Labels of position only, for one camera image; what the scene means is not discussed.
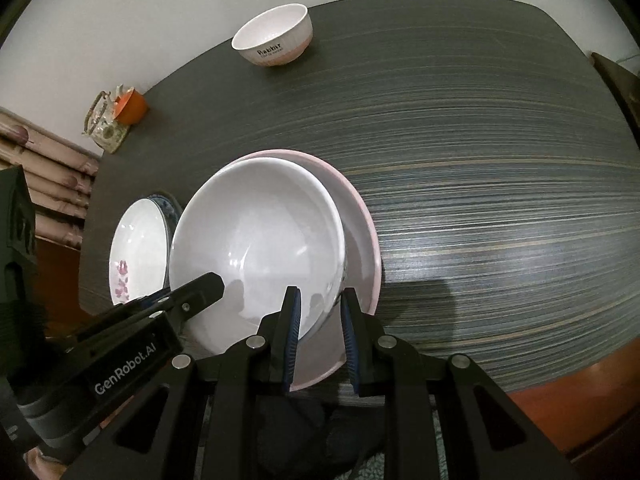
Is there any white bowl with blue print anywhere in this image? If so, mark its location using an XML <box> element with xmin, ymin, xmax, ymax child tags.
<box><xmin>168</xmin><ymin>157</ymin><xmax>347</xmax><ymax>358</ymax></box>

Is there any large pink bowl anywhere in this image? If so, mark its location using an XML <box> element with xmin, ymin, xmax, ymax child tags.
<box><xmin>227</xmin><ymin>149</ymin><xmax>383</xmax><ymax>392</ymax></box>

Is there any orange cup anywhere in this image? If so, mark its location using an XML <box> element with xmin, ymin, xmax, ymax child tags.
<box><xmin>114</xmin><ymin>87</ymin><xmax>149</xmax><ymax>126</ymax></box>

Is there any white plate with pink flowers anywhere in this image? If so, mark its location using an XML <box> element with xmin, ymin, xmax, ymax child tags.
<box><xmin>109</xmin><ymin>198</ymin><xmax>173</xmax><ymax>307</ymax></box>

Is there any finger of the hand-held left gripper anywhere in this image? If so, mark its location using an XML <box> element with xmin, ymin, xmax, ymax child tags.
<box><xmin>75</xmin><ymin>294</ymin><xmax>173</xmax><ymax>343</ymax></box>
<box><xmin>150</xmin><ymin>272</ymin><xmax>226</xmax><ymax>333</ymax></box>

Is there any large blue floral plate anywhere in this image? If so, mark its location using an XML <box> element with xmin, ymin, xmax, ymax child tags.
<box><xmin>147</xmin><ymin>192</ymin><xmax>182</xmax><ymax>241</ymax></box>

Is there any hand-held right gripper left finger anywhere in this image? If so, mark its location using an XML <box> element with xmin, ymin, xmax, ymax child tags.
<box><xmin>62</xmin><ymin>285</ymin><xmax>303</xmax><ymax>480</ymax></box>

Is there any small white lettered bowl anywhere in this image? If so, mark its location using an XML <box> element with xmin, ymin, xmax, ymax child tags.
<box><xmin>231</xmin><ymin>3</ymin><xmax>314</xmax><ymax>68</ymax></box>

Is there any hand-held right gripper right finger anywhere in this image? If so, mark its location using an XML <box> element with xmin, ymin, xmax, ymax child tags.
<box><xmin>340</xmin><ymin>287</ymin><xmax>583</xmax><ymax>480</ymax></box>

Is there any glass teapot with orange lid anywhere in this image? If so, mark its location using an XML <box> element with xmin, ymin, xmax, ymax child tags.
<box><xmin>81</xmin><ymin>90</ymin><xmax>132</xmax><ymax>154</ymax></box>

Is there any pink patterned curtain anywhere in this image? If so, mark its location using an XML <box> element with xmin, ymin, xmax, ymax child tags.
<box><xmin>0</xmin><ymin>105</ymin><xmax>101</xmax><ymax>251</ymax></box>

